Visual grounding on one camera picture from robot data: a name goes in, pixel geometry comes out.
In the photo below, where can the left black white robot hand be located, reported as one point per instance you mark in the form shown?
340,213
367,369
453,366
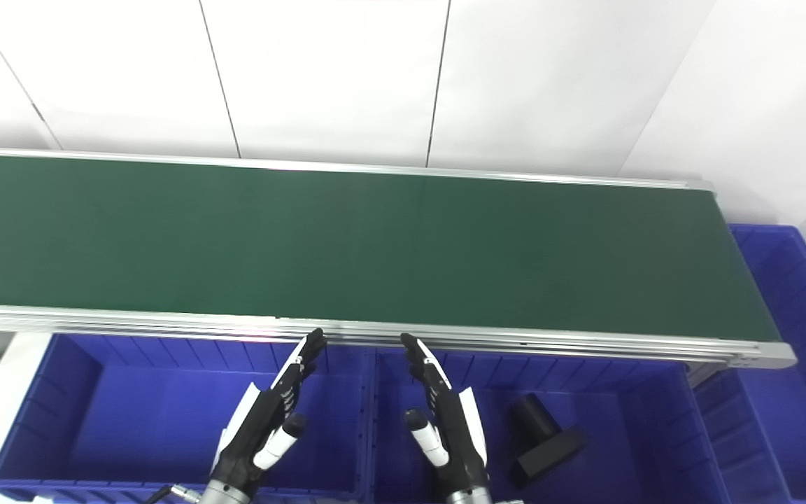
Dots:
256,434

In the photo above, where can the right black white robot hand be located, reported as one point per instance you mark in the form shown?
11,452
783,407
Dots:
459,448

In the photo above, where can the black cylinder block part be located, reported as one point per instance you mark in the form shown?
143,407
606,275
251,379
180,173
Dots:
550,448

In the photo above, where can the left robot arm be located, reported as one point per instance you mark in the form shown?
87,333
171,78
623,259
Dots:
224,493

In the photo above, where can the blue plastic bin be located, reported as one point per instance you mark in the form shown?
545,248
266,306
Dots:
641,434
130,420
781,420

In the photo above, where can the green conveyor belt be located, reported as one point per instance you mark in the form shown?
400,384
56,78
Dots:
165,318
375,245

